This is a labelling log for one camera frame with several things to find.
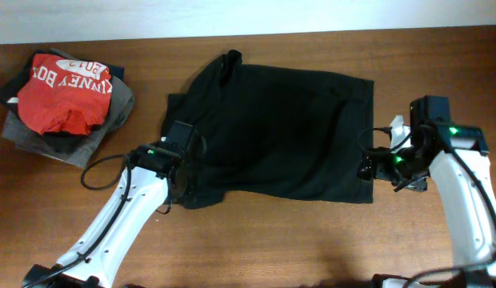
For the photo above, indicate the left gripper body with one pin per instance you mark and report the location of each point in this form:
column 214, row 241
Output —
column 189, row 191

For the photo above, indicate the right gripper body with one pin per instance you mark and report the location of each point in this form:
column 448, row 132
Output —
column 400, row 169

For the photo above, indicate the black polo shirt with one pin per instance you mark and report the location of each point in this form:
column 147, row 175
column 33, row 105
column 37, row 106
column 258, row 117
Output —
column 287, row 133

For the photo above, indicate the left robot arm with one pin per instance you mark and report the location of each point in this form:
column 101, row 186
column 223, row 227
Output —
column 152, row 175

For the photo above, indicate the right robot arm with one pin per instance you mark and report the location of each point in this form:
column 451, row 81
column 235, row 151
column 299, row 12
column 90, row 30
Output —
column 456, row 158

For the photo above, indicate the grey folded garment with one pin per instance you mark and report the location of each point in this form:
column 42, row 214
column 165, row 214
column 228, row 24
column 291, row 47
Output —
column 112, row 116

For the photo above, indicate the red printed t-shirt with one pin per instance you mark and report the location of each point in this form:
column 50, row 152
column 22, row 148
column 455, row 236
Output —
column 65, row 95

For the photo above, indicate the dark navy folded garment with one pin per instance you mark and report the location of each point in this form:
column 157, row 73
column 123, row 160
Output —
column 16, row 88

